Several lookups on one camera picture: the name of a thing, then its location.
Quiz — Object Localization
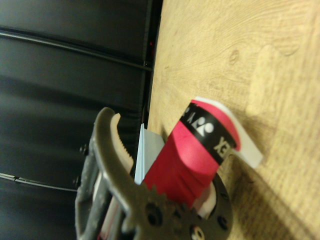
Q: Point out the white scoop with red handle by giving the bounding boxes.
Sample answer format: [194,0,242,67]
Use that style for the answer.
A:
[143,96,264,216]

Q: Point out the blue litter tray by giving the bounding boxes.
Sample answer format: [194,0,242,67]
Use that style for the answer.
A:
[134,123,166,186]

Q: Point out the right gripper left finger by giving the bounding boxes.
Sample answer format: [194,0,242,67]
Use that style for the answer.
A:
[93,106,181,240]

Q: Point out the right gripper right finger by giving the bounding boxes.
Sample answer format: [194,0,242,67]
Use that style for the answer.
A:
[176,164,235,240]

